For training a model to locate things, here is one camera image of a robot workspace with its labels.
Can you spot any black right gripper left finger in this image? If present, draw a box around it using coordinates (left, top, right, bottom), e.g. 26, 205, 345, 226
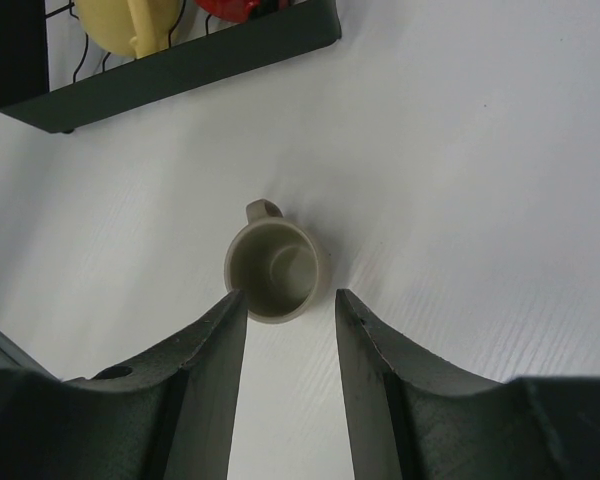
0, 291, 247, 479

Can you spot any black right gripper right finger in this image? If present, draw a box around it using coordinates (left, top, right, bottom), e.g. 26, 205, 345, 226
335, 289, 600, 479

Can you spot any olive green small cup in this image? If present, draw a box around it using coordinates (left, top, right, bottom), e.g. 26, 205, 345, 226
224, 199, 331, 324

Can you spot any yellow mug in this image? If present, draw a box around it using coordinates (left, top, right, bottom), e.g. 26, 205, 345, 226
75, 0, 181, 59

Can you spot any black wire dish rack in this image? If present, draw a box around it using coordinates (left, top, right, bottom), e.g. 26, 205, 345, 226
0, 0, 342, 133

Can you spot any red mug black handle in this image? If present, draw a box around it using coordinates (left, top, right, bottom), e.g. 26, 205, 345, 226
194, 0, 294, 25

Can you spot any aluminium mounting rail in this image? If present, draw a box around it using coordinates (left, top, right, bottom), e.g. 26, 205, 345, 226
0, 331, 49, 375

